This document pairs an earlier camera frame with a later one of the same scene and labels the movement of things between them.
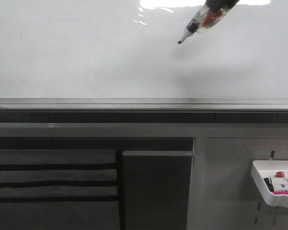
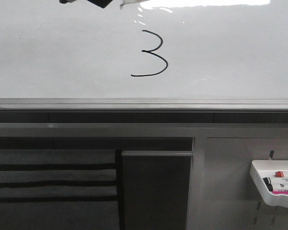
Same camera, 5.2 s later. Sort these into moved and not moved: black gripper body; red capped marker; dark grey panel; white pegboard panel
Moved: black gripper body
Not moved: white pegboard panel; dark grey panel; red capped marker
